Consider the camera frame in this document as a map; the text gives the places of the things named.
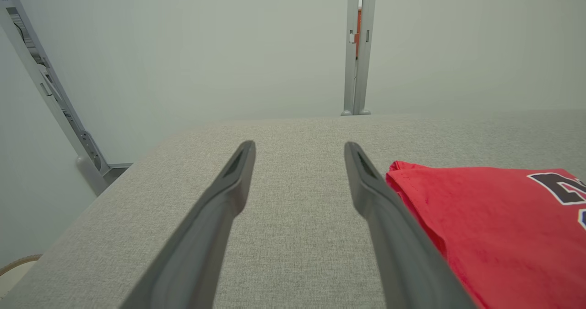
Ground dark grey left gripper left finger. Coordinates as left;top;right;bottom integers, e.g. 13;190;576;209
120;141;256;309

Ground grey slotted partition post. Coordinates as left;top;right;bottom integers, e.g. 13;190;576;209
0;0;110;196

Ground grey double partition post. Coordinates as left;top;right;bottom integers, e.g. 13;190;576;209
341;0;378;116

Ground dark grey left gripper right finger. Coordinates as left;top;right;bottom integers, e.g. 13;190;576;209
344;142;477;309

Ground red jersey with black print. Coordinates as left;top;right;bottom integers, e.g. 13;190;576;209
386;161;586;309

